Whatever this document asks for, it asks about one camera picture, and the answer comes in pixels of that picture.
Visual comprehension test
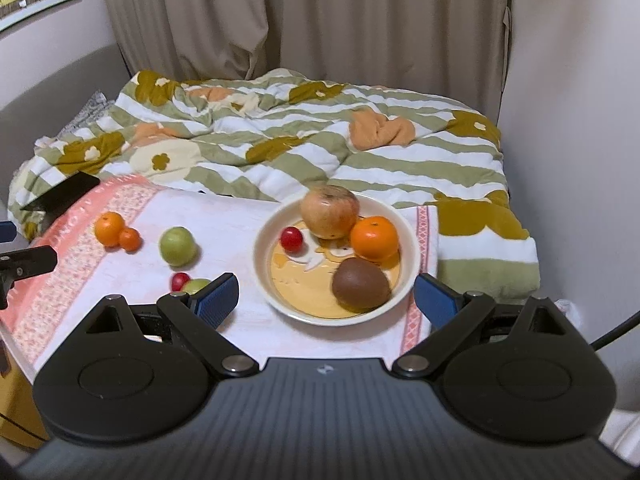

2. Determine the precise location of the green apple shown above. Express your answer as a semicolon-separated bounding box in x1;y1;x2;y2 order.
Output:
181;278;210;295
158;226;198;268

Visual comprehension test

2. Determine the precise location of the red cherry tomato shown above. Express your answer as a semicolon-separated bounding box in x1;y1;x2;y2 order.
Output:
170;272;191;292
279;226;305;254

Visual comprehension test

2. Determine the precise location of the large orange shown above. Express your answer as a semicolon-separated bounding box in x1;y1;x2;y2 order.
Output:
93;211;126;248

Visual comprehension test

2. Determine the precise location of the small orange mandarin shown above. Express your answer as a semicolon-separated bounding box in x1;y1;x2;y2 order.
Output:
118;226;142;252

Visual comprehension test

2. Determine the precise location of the black flat card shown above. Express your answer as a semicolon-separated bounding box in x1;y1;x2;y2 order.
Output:
21;171;101;232

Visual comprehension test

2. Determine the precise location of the brown kiwi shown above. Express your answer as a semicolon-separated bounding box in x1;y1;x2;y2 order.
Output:
331;258;392;313

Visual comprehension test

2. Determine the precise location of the cream yellow fruit bowl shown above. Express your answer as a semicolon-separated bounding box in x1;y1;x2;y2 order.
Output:
252;195;421;327

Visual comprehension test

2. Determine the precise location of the pink floral towel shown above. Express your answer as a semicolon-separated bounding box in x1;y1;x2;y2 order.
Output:
1;178;438;377

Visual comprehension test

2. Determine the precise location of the orange mandarin in bowl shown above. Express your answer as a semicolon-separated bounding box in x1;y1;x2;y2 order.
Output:
349;216;399;262

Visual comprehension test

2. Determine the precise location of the red cherry tomato in bowl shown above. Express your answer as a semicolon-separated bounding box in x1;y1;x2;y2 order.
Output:
279;226;305;254

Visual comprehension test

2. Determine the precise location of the grey sofa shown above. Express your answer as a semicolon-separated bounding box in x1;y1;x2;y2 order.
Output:
1;44;130;203

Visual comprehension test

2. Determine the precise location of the grey patterned pillow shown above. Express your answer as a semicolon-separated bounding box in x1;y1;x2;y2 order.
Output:
56;90;114;138

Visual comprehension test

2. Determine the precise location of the reddish yellow apple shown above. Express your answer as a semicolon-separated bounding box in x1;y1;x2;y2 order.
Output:
299;185;360;240

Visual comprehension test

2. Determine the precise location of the green striped floral duvet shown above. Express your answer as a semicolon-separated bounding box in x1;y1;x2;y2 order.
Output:
8;68;540;299

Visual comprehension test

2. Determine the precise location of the beige curtain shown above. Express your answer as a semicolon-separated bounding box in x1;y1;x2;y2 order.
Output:
105;0;511;118

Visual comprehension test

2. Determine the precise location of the black cable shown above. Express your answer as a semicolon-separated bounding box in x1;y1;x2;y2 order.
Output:
589;309;640;352

